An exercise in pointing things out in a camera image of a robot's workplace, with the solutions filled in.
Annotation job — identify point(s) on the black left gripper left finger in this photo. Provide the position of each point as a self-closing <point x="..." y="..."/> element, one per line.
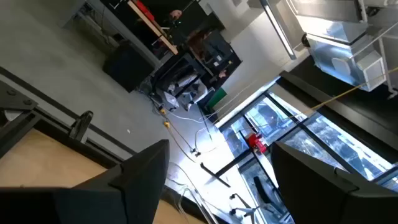
<point x="130" y="193"/>

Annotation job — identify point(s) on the small red object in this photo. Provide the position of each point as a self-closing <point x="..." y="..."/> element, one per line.
<point x="256" y="143"/>

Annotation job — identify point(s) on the small green object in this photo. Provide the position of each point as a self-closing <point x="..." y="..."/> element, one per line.
<point x="216" y="99"/>

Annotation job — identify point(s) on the person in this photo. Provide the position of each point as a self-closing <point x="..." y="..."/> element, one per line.
<point x="199" y="42"/>
<point x="175" y="14"/>

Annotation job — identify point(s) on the black cabinet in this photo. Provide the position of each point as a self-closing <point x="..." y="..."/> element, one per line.
<point x="127" y="67"/>

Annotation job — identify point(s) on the large glass window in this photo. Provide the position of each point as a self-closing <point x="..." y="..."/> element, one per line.
<point x="342" y="146"/>

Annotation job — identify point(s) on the red box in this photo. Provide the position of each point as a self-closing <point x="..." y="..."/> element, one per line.
<point x="144" y="9"/>

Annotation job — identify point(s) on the black aluminium table frame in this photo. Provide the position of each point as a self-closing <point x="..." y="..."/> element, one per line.
<point x="18" y="99"/>

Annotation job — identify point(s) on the wooden desk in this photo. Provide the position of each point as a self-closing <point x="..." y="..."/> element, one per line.
<point x="155" y="29"/>

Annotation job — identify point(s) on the white chair base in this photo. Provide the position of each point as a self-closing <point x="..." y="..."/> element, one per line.
<point x="244" y="211"/>

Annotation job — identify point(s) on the black background desk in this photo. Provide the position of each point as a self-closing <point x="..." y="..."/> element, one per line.
<point x="217" y="53"/>

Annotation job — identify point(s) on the black frame post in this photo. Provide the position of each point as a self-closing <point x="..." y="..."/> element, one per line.
<point x="81" y="123"/>

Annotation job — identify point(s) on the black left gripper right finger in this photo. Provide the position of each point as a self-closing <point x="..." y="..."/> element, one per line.
<point x="311" y="193"/>

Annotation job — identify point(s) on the silver ventilation duct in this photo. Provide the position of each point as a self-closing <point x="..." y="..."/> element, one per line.
<point x="342" y="53"/>

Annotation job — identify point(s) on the long ceiling light strip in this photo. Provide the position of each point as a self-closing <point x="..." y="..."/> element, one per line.
<point x="278" y="29"/>

